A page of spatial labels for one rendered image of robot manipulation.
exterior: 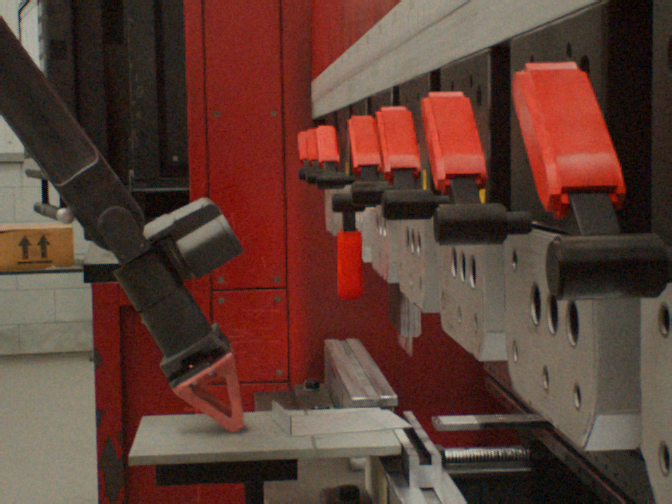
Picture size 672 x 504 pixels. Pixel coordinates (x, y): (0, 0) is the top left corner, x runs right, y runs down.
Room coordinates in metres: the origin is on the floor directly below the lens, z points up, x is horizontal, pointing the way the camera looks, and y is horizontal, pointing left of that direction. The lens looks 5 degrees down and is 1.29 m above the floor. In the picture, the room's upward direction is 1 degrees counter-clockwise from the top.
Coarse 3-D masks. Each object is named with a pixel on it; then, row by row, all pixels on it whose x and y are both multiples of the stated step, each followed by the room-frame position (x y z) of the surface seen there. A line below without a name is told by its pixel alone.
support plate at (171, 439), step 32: (160, 416) 1.36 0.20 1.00; (192, 416) 1.36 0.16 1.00; (256, 416) 1.35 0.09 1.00; (160, 448) 1.21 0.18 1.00; (192, 448) 1.21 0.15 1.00; (224, 448) 1.20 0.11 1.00; (256, 448) 1.20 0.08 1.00; (288, 448) 1.20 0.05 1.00; (320, 448) 1.20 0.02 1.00; (352, 448) 1.20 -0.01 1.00; (384, 448) 1.20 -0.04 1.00
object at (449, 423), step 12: (432, 420) 1.30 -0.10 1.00; (444, 420) 1.29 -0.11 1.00; (456, 420) 1.29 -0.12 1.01; (468, 420) 1.29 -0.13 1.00; (480, 420) 1.29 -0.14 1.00; (492, 420) 1.29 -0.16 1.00; (504, 420) 1.28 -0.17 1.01; (516, 420) 1.29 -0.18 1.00; (528, 420) 1.28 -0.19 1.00; (540, 420) 1.28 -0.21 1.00
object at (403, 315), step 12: (396, 288) 1.28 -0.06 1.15; (396, 300) 1.28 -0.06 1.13; (408, 300) 1.25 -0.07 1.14; (396, 312) 1.28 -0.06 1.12; (408, 312) 1.25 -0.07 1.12; (420, 312) 1.25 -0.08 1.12; (396, 324) 1.28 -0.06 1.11; (408, 324) 1.25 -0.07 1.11; (420, 324) 1.25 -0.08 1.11; (408, 336) 1.25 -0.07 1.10; (408, 348) 1.26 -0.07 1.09
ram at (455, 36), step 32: (320, 0) 1.88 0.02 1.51; (352, 0) 1.38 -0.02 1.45; (384, 0) 1.09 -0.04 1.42; (480, 0) 0.67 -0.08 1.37; (512, 0) 0.60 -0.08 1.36; (544, 0) 0.54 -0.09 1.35; (576, 0) 0.49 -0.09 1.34; (320, 32) 1.89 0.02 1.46; (352, 32) 1.39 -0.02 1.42; (448, 32) 0.77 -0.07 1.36; (480, 32) 0.67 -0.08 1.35; (512, 32) 0.60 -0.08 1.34; (320, 64) 1.91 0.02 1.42; (384, 64) 1.10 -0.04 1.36; (416, 64) 0.91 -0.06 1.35; (448, 64) 0.78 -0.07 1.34; (352, 96) 1.40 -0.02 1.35
